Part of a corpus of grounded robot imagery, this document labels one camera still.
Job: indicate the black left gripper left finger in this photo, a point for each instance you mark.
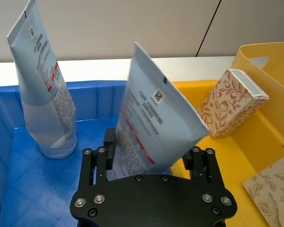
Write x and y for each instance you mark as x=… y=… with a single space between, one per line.
x=86 y=170

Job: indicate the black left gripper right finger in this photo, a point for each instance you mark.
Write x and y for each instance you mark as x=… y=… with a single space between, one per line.
x=215 y=176

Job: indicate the pale blue cosmetic tube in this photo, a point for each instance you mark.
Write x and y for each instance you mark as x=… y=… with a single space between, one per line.
x=46 y=94
x=153 y=118

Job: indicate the yellow plastic bin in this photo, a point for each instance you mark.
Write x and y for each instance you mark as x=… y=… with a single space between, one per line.
x=236 y=160

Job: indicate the blue plastic bin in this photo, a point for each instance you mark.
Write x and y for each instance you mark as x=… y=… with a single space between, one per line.
x=38 y=189

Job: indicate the brown box with black flowers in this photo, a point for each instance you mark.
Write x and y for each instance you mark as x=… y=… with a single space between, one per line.
x=272 y=191

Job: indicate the cream box with red flowers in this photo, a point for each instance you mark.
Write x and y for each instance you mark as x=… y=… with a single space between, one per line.
x=229 y=106

